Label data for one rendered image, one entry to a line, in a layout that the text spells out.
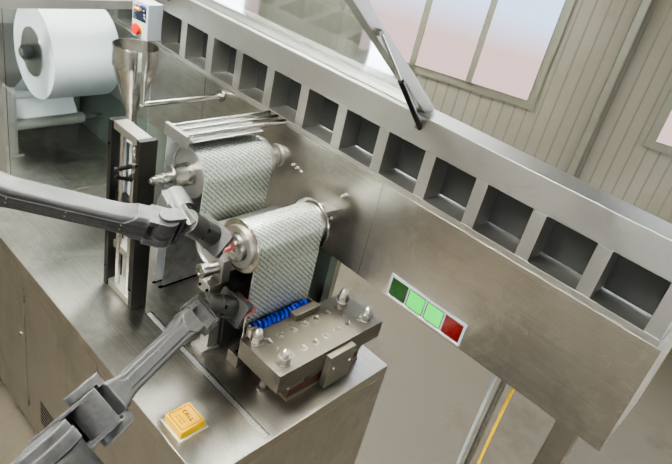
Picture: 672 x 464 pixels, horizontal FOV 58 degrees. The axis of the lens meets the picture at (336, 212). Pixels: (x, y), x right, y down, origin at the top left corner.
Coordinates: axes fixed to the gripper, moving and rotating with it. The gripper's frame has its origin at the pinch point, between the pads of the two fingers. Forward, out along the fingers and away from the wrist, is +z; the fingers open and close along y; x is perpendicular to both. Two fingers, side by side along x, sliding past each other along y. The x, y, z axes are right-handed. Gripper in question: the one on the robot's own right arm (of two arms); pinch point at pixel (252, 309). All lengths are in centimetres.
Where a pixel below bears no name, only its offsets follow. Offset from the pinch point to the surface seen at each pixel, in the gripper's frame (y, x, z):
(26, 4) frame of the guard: -103, 37, -36
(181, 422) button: 10.8, -26.3, -16.8
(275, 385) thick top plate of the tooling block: 19.0, -9.8, -1.8
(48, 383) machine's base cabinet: -58, -68, 5
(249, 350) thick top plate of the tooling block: 7.9, -7.4, -3.1
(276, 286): 0.3, 8.1, 3.8
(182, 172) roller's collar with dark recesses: -29.1, 21.8, -18.4
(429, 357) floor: -11, -20, 185
